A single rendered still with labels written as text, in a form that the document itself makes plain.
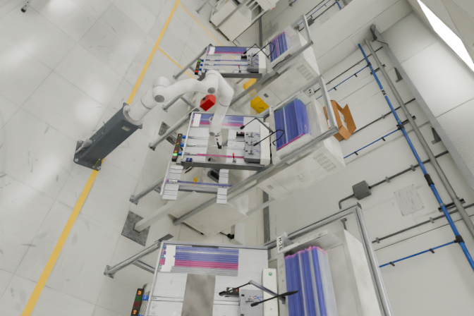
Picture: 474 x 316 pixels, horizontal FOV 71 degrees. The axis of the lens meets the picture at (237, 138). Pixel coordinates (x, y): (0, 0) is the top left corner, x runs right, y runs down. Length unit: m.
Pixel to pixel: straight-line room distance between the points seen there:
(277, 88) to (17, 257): 2.98
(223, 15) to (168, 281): 5.75
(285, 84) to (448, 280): 2.47
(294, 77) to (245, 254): 2.32
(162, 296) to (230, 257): 0.47
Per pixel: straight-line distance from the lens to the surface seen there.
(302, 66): 3.97
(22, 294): 2.72
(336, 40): 5.82
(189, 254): 2.35
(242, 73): 3.98
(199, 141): 3.06
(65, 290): 2.83
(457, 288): 3.35
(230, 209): 3.31
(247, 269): 2.31
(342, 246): 2.22
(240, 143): 3.04
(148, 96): 2.66
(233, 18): 7.19
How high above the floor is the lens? 2.50
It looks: 28 degrees down
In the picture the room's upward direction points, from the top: 56 degrees clockwise
